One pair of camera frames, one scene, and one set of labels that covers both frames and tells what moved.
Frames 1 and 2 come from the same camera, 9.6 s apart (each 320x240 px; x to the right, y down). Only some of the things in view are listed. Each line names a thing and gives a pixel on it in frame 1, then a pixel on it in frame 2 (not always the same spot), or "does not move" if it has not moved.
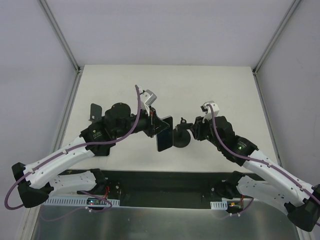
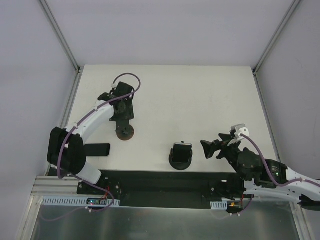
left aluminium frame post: [60, 35] does not move
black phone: [100, 150] does not move
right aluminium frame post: [286, 18] does not move
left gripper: [154, 124] -> [122, 122]
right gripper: [195, 127] -> [222, 147]
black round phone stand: [181, 135] -> [180, 166]
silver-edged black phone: [165, 138] -> [181, 152]
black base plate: [168, 190] does not move
